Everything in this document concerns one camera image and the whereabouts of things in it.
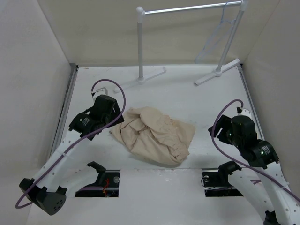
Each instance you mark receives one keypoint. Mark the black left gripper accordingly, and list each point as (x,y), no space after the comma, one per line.
(115,111)

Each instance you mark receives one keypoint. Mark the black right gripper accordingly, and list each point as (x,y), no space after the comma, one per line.
(224,122)

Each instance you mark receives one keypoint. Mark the beige trousers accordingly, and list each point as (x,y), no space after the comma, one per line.
(153,136)

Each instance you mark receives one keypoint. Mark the light blue wire hanger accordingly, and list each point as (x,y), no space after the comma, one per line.
(220,32)

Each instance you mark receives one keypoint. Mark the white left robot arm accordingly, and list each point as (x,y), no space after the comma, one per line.
(48,189)

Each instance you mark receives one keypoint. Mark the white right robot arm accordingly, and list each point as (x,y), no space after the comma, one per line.
(259,179)

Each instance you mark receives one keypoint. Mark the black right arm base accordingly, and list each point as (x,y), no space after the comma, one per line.
(215,181)

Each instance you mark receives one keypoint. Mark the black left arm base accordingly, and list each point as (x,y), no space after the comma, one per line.
(105,185)

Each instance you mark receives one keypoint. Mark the white clothes rack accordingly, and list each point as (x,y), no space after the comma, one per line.
(175,35)

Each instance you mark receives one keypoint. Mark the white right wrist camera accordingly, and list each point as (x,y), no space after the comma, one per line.
(244,112)

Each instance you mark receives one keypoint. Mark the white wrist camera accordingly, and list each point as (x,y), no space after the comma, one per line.
(244,112)
(98,92)

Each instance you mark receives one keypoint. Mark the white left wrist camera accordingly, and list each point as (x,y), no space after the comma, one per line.
(98,92)

